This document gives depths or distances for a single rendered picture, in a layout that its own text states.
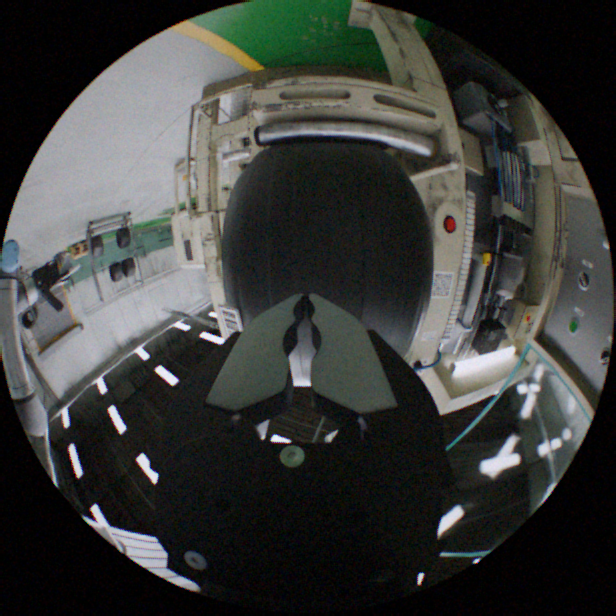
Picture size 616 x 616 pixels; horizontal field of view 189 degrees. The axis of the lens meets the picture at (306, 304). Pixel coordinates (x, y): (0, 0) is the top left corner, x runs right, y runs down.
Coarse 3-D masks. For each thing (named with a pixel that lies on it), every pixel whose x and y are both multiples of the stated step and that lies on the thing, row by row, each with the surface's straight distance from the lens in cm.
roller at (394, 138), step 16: (256, 128) 39; (272, 128) 37; (288, 128) 37; (304, 128) 37; (320, 128) 37; (336, 128) 37; (352, 128) 37; (368, 128) 38; (384, 128) 40; (256, 144) 39; (272, 144) 39; (368, 144) 40; (384, 144) 40; (400, 144) 40; (416, 144) 42; (432, 144) 44
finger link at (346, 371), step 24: (312, 312) 10; (336, 312) 9; (312, 336) 9; (336, 336) 8; (360, 336) 8; (312, 360) 7; (336, 360) 7; (360, 360) 7; (312, 384) 6; (336, 384) 6; (360, 384) 6; (384, 384) 7; (336, 408) 6; (360, 408) 6; (384, 408) 6
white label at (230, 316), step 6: (222, 306) 26; (228, 306) 25; (222, 312) 26; (228, 312) 25; (234, 312) 24; (222, 318) 27; (228, 318) 26; (234, 318) 25; (240, 318) 24; (228, 324) 27; (234, 324) 26; (240, 324) 25; (228, 330) 28; (234, 330) 26; (240, 330) 25; (228, 336) 29
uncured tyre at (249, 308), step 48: (288, 144) 36; (336, 144) 35; (240, 192) 26; (288, 192) 23; (336, 192) 23; (384, 192) 24; (240, 240) 22; (288, 240) 20; (336, 240) 20; (384, 240) 21; (432, 240) 30; (240, 288) 22; (288, 288) 20; (336, 288) 20; (384, 288) 21; (384, 336) 24
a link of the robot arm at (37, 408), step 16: (16, 256) 64; (0, 272) 67; (16, 272) 67; (0, 288) 66; (16, 288) 68; (0, 304) 66; (16, 304) 67; (0, 320) 66; (16, 320) 66; (0, 336) 67; (16, 336) 66; (16, 352) 65; (16, 368) 65; (16, 384) 66; (16, 400) 67; (32, 400) 67; (32, 416) 68; (32, 432) 73
